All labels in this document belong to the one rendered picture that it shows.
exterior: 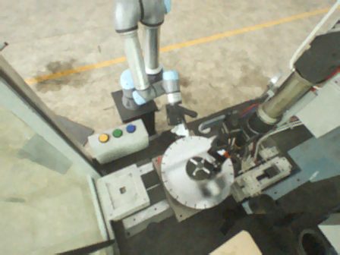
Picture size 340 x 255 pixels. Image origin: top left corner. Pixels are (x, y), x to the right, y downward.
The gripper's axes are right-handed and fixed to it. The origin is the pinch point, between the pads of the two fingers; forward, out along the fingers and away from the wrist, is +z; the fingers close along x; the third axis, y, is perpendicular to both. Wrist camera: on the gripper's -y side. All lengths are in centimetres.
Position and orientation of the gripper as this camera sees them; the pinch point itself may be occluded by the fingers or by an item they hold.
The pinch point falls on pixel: (184, 139)
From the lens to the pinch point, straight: 95.6
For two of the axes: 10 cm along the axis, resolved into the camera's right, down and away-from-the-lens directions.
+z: 1.7, 9.8, 1.2
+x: 2.1, 0.8, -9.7
